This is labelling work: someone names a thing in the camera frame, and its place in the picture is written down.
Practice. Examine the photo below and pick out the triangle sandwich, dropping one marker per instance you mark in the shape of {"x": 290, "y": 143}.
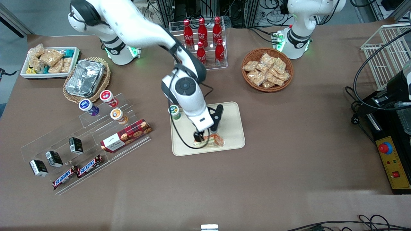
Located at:
{"x": 213, "y": 140}

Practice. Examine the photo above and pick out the clear acrylic bottle rack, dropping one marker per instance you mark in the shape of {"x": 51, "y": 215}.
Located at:
{"x": 215, "y": 66}

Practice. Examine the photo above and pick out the teal snack packet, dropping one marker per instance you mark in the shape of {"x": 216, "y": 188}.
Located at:
{"x": 68, "y": 53}

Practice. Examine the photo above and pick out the green lid yogurt cup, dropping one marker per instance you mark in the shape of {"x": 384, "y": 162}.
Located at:
{"x": 173, "y": 111}

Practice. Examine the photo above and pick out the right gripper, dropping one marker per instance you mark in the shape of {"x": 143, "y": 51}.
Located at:
{"x": 197, "y": 136}

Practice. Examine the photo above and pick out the clear packet of nut snack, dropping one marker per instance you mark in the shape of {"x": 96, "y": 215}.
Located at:
{"x": 268, "y": 84}
{"x": 275, "y": 79}
{"x": 267, "y": 59}
{"x": 284, "y": 76}
{"x": 279, "y": 65}
{"x": 262, "y": 68}
{"x": 250, "y": 66}
{"x": 257, "y": 77}

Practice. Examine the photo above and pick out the oval wicker basket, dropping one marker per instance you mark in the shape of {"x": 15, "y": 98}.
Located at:
{"x": 107, "y": 77}

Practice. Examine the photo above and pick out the clear acrylic stepped display stand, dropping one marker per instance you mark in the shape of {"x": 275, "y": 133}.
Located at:
{"x": 38, "y": 146}

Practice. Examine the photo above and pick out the yellow snack packet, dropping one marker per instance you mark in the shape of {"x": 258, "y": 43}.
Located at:
{"x": 30, "y": 70}

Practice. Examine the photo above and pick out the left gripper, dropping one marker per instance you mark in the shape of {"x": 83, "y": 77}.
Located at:
{"x": 395, "y": 87}

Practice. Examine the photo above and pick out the red tartan cookie box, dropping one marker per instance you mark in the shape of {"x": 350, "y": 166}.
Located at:
{"x": 126, "y": 135}

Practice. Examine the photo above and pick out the clear bag of tan snacks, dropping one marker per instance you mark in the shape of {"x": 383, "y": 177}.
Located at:
{"x": 37, "y": 50}
{"x": 36, "y": 64}
{"x": 50, "y": 57}
{"x": 56, "y": 67}
{"x": 66, "y": 65}

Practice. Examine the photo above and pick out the white rectangular plastic bin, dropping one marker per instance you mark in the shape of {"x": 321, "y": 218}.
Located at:
{"x": 48, "y": 76}

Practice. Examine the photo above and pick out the orange yogurt cup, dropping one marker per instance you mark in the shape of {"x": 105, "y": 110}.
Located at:
{"x": 117, "y": 114}

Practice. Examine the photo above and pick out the black control box yellow panel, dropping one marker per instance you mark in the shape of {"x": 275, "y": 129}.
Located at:
{"x": 393, "y": 163}

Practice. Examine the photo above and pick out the purple yogurt cup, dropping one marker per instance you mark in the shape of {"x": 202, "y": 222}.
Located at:
{"x": 86, "y": 105}

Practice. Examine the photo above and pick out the red yogurt cup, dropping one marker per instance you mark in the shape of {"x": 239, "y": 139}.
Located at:
{"x": 107, "y": 96}

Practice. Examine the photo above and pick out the beige crumpled cloth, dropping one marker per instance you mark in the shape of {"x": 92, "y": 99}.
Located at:
{"x": 152, "y": 14}

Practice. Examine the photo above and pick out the aluminium frame rack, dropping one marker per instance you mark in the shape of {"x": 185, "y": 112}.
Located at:
{"x": 240, "y": 9}

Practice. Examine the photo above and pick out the aluminium foil container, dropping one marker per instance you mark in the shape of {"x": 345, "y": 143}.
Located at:
{"x": 85, "y": 78}

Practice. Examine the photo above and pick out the small black box white label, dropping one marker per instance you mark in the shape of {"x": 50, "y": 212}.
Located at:
{"x": 38, "y": 168}
{"x": 54, "y": 158}
{"x": 76, "y": 145}

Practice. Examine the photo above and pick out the red Coca-Cola bottle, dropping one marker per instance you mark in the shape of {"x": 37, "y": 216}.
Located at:
{"x": 202, "y": 32}
{"x": 220, "y": 54}
{"x": 201, "y": 54}
{"x": 188, "y": 33}
{"x": 217, "y": 30}

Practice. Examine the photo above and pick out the Snickers chocolate bar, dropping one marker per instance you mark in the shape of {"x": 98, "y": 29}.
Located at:
{"x": 90, "y": 166}
{"x": 65, "y": 177}

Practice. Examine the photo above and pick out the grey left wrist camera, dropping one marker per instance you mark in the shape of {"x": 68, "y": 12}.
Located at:
{"x": 403, "y": 105}

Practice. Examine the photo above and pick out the beige plastic tray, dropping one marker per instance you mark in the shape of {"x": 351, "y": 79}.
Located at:
{"x": 232, "y": 141}

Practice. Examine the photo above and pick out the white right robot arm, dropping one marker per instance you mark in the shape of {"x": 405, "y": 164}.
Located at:
{"x": 135, "y": 22}

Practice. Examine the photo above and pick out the round brown wicker basket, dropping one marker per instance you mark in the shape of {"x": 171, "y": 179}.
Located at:
{"x": 253, "y": 54}

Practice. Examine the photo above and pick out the brown table cover sheet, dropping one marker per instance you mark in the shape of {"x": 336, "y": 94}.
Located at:
{"x": 289, "y": 144}

